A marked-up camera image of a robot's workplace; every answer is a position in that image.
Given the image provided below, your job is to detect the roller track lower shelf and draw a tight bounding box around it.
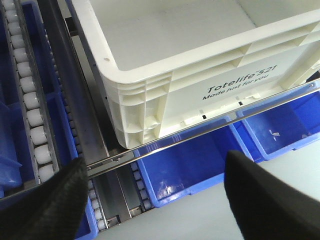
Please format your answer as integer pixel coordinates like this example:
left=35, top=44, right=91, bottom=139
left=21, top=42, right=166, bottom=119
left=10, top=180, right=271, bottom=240
left=88, top=162, right=154, bottom=232

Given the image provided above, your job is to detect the dark grey divider rail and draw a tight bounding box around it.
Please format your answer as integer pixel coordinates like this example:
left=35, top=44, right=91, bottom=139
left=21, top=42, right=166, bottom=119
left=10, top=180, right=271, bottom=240
left=37, top=0, right=108, bottom=166

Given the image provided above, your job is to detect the blue bin below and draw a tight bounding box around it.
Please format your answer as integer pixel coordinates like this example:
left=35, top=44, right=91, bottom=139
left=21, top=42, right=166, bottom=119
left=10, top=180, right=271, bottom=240
left=233, top=91, right=320, bottom=162
left=134, top=116, right=252, bottom=208

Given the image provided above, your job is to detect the silver right shelf rail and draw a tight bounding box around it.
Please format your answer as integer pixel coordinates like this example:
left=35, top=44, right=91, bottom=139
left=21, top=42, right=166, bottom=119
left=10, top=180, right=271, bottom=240
left=87, top=79, right=320, bottom=179

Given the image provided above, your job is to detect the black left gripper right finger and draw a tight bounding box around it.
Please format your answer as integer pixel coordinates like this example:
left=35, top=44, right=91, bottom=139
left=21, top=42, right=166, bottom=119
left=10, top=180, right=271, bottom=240
left=224, top=150, right=320, bottom=240

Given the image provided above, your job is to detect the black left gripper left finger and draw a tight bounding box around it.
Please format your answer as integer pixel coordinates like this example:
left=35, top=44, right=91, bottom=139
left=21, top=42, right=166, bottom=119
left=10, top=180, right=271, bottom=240
left=0, top=157, right=88, bottom=240

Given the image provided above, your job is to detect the roller track far left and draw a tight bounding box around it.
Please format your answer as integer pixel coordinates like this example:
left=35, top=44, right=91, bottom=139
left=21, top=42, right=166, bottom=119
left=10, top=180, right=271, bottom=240
left=0, top=0, right=61, bottom=185

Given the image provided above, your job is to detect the blue bin below centre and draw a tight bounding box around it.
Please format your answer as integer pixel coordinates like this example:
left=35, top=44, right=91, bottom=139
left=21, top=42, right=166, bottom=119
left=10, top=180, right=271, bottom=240
left=134, top=116, right=252, bottom=208

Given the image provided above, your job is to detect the white Totelife plastic tote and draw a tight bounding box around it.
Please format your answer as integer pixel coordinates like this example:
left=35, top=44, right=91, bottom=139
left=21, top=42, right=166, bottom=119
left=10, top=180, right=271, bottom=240
left=67, top=0, right=320, bottom=149

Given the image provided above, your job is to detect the blue bin below right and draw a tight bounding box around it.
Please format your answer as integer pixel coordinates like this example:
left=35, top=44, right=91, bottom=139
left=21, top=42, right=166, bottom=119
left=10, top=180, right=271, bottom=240
left=233, top=91, right=320, bottom=162

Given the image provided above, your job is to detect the blue divided bin left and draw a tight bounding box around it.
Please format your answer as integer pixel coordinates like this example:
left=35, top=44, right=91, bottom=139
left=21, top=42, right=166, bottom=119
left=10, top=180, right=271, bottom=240
left=0, top=0, right=99, bottom=240

